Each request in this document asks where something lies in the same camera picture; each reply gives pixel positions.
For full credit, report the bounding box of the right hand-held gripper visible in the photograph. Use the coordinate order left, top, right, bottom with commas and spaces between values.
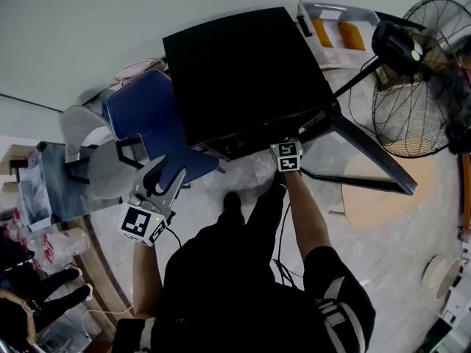
269, 137, 304, 173

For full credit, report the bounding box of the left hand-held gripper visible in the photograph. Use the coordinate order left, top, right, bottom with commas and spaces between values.
118, 154, 188, 248

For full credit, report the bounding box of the black mini fridge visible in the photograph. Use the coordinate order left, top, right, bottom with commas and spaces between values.
163, 7, 419, 197

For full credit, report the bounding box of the person's left forearm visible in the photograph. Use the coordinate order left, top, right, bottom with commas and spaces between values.
132, 239, 165, 318

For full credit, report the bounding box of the person's right forearm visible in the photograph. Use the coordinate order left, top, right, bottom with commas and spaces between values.
283, 169, 334, 260

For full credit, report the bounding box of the person's right black shoe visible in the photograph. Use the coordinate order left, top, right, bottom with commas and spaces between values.
272, 169, 288, 190

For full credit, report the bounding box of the person's black shoe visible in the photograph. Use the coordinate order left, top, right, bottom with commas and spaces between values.
224, 192, 242, 216
272, 169, 288, 190

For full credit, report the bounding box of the grey chair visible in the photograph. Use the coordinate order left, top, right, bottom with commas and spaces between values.
60, 104, 144, 200

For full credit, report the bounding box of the person's left black shoe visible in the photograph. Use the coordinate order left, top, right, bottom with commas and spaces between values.
224, 192, 242, 216

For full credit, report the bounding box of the blue chair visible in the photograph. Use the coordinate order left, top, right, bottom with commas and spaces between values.
102, 70, 226, 189

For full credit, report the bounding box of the glossy grey side table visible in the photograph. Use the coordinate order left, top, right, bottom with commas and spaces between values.
16, 141, 122, 231

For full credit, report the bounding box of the clear plastic storage box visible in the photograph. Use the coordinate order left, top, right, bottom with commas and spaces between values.
297, 1, 382, 69

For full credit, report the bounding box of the curved wooden plank platform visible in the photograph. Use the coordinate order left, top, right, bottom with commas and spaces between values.
71, 215, 133, 330

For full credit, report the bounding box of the beige cloth bag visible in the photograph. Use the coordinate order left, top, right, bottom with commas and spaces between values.
116, 57, 166, 84

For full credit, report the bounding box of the light wooden low table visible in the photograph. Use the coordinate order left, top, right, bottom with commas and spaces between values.
340, 152, 439, 229

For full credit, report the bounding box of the bag of clear plastic bottles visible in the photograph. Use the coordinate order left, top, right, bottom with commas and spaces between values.
0, 207, 91, 275

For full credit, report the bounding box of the orange packet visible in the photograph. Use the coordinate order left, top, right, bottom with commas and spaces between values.
338, 21, 366, 51
311, 18, 334, 49

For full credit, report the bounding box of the person's body in black clothes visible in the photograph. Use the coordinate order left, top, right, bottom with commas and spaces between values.
116, 182, 377, 353

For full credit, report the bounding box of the small black box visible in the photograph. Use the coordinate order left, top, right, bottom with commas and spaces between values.
297, 14, 314, 38

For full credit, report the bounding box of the beige wooden shelf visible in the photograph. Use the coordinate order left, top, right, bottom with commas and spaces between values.
0, 143, 41, 198

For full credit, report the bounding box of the black standing fan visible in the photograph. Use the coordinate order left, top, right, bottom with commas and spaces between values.
333, 0, 471, 158

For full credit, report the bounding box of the orange long board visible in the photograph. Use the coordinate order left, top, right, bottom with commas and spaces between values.
458, 152, 471, 235

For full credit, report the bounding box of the white round disc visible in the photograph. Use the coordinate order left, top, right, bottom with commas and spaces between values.
422, 255, 448, 290

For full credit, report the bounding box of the beige round bowl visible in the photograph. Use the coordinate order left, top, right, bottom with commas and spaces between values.
435, 258, 463, 301

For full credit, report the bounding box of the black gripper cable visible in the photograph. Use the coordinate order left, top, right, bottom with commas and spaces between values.
272, 202, 295, 290
165, 227, 182, 248

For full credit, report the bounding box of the white floor cable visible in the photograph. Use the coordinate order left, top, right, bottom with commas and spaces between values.
81, 305, 134, 340

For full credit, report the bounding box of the grey harness strap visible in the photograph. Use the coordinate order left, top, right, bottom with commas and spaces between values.
316, 276, 369, 353
138, 318, 155, 353

